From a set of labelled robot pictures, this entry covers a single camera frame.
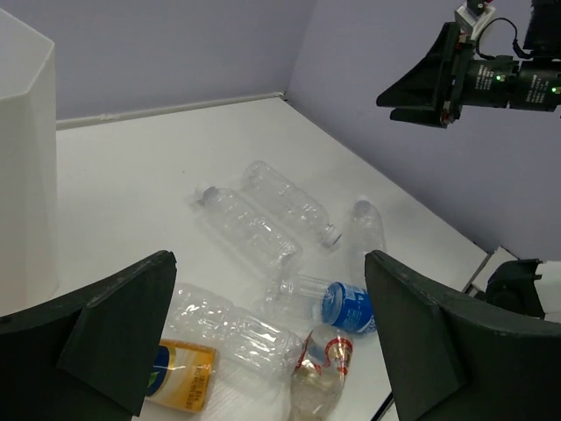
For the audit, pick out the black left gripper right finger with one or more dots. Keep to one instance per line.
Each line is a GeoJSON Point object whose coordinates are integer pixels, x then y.
{"type": "Point", "coordinates": [450, 356]}

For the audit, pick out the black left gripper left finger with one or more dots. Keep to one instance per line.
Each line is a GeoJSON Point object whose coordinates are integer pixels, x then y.
{"type": "Point", "coordinates": [87, 355]}

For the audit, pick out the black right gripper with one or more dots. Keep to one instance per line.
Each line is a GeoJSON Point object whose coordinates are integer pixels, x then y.
{"type": "Point", "coordinates": [480, 80]}

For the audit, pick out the orange juice bottle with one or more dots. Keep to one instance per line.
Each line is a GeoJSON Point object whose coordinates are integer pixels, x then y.
{"type": "Point", "coordinates": [182, 375]}

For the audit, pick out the clear bottle white cap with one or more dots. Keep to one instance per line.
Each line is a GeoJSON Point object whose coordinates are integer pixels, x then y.
{"type": "Point", "coordinates": [240, 336]}

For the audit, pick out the clear bottle blue-white cap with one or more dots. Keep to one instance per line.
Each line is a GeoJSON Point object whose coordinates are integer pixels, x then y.
{"type": "Point", "coordinates": [257, 239]}

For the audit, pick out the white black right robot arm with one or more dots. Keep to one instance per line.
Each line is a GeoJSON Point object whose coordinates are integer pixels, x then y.
{"type": "Point", "coordinates": [538, 88]}

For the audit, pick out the white octagonal plastic bin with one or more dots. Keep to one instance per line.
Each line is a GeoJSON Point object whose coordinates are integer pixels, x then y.
{"type": "Point", "coordinates": [29, 252]}

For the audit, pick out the blue label water bottle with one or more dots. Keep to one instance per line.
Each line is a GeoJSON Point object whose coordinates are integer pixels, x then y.
{"type": "Point", "coordinates": [307, 300]}

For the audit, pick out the red cap tea bottle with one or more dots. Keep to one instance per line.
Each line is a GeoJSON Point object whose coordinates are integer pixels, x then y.
{"type": "Point", "coordinates": [318, 380]}

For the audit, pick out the clear bottle far right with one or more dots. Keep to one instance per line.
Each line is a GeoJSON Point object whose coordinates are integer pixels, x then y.
{"type": "Point", "coordinates": [364, 233]}

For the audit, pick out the clear crushed bottle far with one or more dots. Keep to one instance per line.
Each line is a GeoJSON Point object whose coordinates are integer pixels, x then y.
{"type": "Point", "coordinates": [293, 206]}

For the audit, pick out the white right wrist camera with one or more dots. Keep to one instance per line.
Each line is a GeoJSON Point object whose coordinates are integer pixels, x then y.
{"type": "Point", "coordinates": [473, 15]}

